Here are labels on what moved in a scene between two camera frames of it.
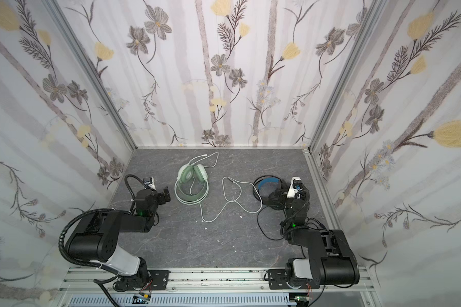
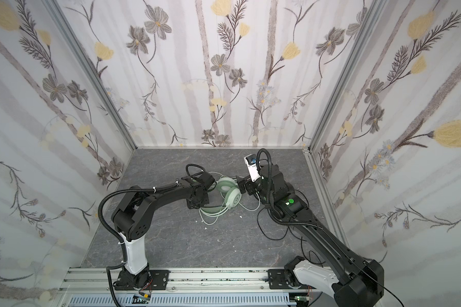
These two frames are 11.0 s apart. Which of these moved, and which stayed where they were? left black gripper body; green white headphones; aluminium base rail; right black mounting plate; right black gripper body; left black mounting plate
Moved: left black gripper body; green white headphones; right black gripper body
Stayed: left black mounting plate; right black mounting plate; aluminium base rail
